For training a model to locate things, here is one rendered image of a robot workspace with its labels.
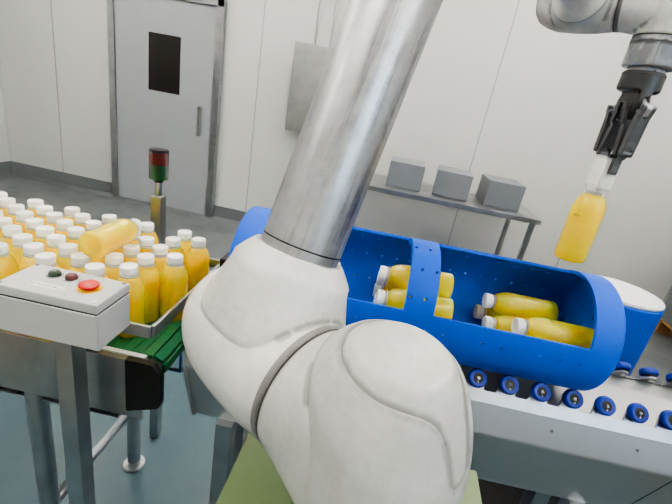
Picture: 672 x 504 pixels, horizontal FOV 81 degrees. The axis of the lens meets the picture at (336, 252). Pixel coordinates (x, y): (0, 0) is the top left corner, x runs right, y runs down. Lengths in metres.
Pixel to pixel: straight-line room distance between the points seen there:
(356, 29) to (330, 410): 0.38
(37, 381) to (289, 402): 0.90
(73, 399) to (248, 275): 0.67
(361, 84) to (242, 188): 4.21
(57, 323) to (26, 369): 0.32
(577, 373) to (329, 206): 0.76
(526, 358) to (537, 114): 3.59
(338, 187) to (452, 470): 0.29
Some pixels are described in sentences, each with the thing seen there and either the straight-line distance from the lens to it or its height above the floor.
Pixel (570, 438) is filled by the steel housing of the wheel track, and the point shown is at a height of 0.87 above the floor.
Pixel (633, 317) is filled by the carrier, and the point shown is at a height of 0.99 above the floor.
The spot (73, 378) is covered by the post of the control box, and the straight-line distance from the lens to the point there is 1.01.
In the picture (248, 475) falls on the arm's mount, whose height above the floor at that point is 1.05.
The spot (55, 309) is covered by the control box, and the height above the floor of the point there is 1.07.
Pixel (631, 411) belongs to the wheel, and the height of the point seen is 0.97.
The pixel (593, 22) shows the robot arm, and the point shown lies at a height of 1.74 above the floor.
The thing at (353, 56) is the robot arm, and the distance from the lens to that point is 0.47.
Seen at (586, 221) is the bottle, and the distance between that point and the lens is 1.02.
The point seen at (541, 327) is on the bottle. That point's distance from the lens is 1.03.
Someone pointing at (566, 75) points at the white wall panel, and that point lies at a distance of 4.47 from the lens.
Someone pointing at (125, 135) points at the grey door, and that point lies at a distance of 5.17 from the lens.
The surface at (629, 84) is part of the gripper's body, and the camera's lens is 1.01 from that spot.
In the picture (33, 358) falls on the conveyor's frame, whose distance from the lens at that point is 1.18.
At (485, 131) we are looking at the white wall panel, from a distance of 4.29.
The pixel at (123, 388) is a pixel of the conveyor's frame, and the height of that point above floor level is 0.82.
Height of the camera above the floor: 1.51
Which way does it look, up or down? 21 degrees down
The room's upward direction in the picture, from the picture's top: 11 degrees clockwise
